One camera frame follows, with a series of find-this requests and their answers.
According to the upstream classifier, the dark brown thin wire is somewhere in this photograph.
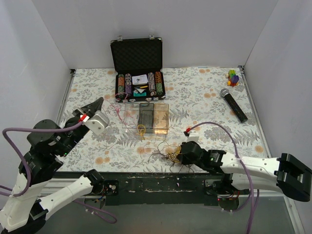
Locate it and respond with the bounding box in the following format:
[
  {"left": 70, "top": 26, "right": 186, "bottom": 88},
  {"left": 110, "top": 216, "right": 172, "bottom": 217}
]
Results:
[{"left": 143, "top": 141, "right": 195, "bottom": 174}]

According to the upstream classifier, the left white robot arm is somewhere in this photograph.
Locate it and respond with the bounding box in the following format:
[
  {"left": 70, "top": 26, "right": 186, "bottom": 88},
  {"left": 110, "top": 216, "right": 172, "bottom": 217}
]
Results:
[{"left": 0, "top": 97, "right": 109, "bottom": 234}]

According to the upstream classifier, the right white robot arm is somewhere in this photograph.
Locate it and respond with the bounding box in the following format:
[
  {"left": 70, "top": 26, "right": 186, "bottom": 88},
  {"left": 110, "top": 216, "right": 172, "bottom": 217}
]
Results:
[{"left": 177, "top": 141, "right": 312, "bottom": 202}]

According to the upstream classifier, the orange poker chip row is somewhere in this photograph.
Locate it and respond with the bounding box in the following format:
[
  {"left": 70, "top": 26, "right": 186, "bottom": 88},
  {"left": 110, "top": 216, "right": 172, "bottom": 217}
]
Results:
[{"left": 118, "top": 74, "right": 125, "bottom": 98}]

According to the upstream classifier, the purple poker chip row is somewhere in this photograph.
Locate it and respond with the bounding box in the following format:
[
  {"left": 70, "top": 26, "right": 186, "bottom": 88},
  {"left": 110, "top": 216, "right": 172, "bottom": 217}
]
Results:
[{"left": 125, "top": 73, "right": 132, "bottom": 97}]

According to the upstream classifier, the teal card box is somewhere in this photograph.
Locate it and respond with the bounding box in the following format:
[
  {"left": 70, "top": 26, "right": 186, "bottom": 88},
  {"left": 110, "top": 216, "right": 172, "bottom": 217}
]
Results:
[{"left": 133, "top": 88, "right": 147, "bottom": 97}]

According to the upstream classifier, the floral table mat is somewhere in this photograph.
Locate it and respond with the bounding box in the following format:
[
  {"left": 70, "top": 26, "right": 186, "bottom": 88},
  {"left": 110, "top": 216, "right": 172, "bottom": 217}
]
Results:
[{"left": 61, "top": 67, "right": 268, "bottom": 173}]

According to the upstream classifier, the clear plastic organizer box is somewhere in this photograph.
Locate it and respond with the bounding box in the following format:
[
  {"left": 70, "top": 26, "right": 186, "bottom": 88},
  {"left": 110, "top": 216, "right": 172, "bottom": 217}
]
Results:
[{"left": 122, "top": 102, "right": 169, "bottom": 135}]

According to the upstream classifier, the white playing card deck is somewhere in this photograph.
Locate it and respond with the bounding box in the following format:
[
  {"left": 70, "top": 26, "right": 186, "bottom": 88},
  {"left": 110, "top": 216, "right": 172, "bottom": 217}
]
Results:
[{"left": 132, "top": 74, "right": 148, "bottom": 85}]

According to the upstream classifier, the black handheld microphone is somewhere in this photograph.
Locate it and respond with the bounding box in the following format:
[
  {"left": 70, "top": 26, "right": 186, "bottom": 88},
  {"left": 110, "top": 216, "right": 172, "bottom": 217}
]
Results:
[{"left": 220, "top": 88, "right": 248, "bottom": 123}]

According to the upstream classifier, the black poker chip case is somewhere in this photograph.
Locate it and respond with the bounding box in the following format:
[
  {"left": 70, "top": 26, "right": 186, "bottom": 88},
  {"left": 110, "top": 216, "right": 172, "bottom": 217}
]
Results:
[{"left": 110, "top": 35, "right": 166, "bottom": 103}]

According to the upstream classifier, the grey poker chip row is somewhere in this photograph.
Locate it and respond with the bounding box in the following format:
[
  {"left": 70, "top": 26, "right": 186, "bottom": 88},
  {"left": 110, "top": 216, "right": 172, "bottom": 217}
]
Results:
[{"left": 148, "top": 72, "right": 156, "bottom": 96}]

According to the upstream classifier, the orange green chip row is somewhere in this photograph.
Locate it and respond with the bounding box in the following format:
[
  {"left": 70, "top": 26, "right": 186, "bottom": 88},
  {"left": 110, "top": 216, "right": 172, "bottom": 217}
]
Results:
[{"left": 155, "top": 72, "right": 163, "bottom": 96}]

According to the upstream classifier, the colourful toy block train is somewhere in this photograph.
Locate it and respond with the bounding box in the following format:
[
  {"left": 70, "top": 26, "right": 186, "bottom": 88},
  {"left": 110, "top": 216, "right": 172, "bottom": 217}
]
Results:
[{"left": 226, "top": 70, "right": 239, "bottom": 87}]

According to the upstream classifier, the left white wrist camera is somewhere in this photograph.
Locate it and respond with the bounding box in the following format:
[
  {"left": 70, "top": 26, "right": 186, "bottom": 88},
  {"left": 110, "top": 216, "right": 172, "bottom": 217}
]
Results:
[{"left": 85, "top": 111, "right": 110, "bottom": 135}]

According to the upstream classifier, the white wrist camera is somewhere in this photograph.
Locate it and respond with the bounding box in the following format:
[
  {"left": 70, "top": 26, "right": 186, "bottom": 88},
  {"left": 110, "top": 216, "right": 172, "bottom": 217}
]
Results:
[
  {"left": 85, "top": 111, "right": 110, "bottom": 135},
  {"left": 184, "top": 128, "right": 199, "bottom": 142}
]

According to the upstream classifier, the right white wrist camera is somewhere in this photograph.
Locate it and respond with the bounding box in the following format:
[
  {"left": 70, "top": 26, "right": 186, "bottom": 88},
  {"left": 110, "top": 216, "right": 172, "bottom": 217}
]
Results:
[{"left": 184, "top": 128, "right": 199, "bottom": 142}]

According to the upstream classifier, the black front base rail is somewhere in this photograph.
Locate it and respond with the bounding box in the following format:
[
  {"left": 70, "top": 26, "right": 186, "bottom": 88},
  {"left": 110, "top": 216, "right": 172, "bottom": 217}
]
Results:
[{"left": 48, "top": 171, "right": 239, "bottom": 206}]

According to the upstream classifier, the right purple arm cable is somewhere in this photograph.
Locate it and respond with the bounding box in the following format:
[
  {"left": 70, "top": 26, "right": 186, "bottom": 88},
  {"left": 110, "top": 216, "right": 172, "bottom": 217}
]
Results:
[{"left": 187, "top": 121, "right": 260, "bottom": 234}]

